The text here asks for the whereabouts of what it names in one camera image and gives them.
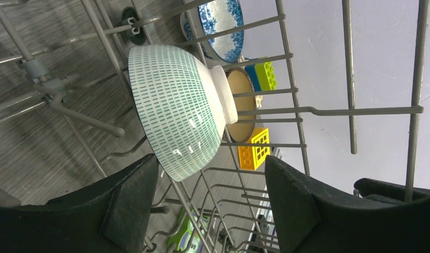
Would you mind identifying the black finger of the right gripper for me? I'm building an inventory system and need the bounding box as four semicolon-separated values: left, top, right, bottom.
352;178;430;205

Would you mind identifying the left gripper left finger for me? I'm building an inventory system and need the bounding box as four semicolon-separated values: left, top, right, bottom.
0;154;159;252

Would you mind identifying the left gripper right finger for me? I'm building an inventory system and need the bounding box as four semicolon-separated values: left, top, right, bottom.
265;155;430;252

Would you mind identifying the brown ribbed bowl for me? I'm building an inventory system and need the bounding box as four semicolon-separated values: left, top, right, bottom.
226;67;256;142

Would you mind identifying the light green striped bowl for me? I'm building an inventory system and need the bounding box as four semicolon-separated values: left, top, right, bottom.
128;45;238;182

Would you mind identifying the grey wire dish rack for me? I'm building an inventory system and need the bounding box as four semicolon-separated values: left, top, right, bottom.
0;1;430;252

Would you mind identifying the blue floral white bowl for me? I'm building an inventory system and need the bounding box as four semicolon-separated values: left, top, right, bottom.
189;0;244;63

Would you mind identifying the green owl toy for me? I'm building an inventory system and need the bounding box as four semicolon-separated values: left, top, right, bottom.
166;208;203;252

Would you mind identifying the yellow toy block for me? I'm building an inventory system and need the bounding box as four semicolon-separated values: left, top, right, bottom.
238;128;271;171

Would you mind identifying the green blue toy car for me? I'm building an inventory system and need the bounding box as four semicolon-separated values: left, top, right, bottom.
244;61;278;92

